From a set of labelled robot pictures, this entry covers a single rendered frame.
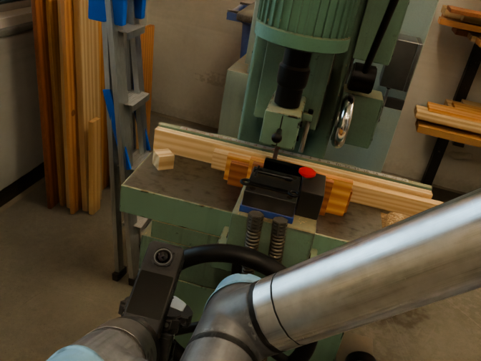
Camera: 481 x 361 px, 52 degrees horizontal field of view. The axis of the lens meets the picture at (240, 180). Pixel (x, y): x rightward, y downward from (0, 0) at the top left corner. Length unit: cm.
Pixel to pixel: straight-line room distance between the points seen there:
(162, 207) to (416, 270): 61
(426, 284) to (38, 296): 177
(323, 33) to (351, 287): 53
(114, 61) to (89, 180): 84
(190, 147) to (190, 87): 247
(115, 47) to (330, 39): 96
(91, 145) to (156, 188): 137
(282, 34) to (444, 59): 248
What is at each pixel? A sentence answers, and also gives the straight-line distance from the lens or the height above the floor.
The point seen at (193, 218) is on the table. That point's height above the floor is 87.
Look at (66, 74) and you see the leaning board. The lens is 221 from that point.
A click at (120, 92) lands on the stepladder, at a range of 174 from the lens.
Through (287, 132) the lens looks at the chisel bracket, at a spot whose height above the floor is 103.
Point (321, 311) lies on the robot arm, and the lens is 46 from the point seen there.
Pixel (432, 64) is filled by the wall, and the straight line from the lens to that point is 330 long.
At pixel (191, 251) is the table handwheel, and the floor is 93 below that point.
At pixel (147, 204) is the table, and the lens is 96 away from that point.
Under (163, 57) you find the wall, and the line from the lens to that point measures 356.
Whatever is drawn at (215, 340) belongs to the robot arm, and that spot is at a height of 104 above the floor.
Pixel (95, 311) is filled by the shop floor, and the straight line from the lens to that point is 199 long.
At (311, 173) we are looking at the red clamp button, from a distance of 84.
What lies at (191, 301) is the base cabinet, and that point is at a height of 66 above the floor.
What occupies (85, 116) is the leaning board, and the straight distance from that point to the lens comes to 231.
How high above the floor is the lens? 139
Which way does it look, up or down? 28 degrees down
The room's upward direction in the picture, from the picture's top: 11 degrees clockwise
